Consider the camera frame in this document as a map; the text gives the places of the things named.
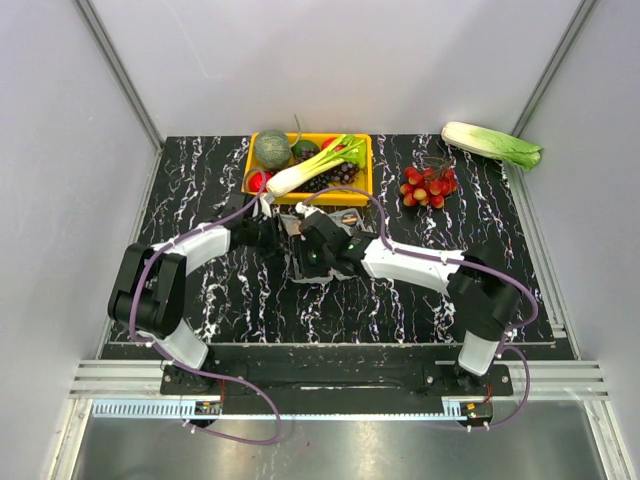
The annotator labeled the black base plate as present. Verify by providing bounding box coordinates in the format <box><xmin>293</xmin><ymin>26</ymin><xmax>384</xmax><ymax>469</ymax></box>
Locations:
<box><xmin>160</xmin><ymin>344</ymin><xmax>514</xmax><ymax>416</ymax></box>

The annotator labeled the napa cabbage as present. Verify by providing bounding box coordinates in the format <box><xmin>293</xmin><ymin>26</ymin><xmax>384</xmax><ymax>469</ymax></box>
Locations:
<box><xmin>441</xmin><ymin>121</ymin><xmax>542</xmax><ymax>171</ymax></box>

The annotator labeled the grey plastic tool case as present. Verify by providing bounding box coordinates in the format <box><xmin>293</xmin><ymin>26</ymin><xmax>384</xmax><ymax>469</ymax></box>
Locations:
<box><xmin>280</xmin><ymin>208</ymin><xmax>364</xmax><ymax>284</ymax></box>

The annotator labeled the purple cable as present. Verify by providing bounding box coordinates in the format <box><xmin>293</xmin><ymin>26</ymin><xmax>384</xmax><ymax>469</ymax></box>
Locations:
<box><xmin>127</xmin><ymin>168</ymin><xmax>284</xmax><ymax>446</ymax></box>
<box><xmin>298</xmin><ymin>185</ymin><xmax>541</xmax><ymax>432</ymax></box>

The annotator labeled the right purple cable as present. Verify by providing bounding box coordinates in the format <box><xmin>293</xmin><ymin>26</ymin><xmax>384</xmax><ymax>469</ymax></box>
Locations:
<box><xmin>298</xmin><ymin>185</ymin><xmax>541</xmax><ymax>432</ymax></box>

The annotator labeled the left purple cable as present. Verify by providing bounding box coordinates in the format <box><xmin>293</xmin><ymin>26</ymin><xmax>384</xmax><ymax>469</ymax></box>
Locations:
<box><xmin>127</xmin><ymin>168</ymin><xmax>284</xmax><ymax>446</ymax></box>

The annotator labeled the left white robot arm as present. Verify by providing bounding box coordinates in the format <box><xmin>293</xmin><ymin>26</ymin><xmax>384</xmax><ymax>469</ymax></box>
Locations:
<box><xmin>107</xmin><ymin>193</ymin><xmax>281</xmax><ymax>372</ymax></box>

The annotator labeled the green fruit in tray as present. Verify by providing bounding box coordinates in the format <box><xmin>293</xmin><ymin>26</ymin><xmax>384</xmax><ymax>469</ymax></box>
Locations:
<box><xmin>292</xmin><ymin>140</ymin><xmax>320</xmax><ymax>161</ymax></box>

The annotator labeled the white green leek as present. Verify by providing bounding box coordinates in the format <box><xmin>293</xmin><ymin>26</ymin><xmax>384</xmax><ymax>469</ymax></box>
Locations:
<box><xmin>265</xmin><ymin>134</ymin><xmax>367</xmax><ymax>197</ymax></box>

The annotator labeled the dark purple grape bunch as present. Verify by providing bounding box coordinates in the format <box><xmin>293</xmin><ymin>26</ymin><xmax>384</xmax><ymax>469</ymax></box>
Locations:
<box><xmin>297</xmin><ymin>162</ymin><xmax>360</xmax><ymax>193</ymax></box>

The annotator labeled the yellow plastic tray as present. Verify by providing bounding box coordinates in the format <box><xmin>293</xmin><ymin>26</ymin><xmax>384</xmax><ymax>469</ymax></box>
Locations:
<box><xmin>242</xmin><ymin>133</ymin><xmax>374</xmax><ymax>207</ymax></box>

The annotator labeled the red apple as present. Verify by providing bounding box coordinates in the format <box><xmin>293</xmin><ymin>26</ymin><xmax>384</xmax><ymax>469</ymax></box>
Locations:
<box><xmin>247</xmin><ymin>171</ymin><xmax>274</xmax><ymax>193</ymax></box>

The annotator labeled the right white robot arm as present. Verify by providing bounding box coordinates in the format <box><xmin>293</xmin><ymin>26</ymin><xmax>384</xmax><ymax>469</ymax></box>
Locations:
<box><xmin>291</xmin><ymin>203</ymin><xmax>521</xmax><ymax>377</ymax></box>

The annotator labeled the green cantaloupe melon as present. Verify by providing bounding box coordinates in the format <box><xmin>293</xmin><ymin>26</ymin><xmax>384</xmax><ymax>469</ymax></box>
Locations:
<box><xmin>254</xmin><ymin>130</ymin><xmax>291</xmax><ymax>170</ymax></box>

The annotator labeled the red cherry bunch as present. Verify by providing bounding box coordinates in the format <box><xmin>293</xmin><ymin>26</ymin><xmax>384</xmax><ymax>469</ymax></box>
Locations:
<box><xmin>399</xmin><ymin>157</ymin><xmax>458</xmax><ymax>209</ymax></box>

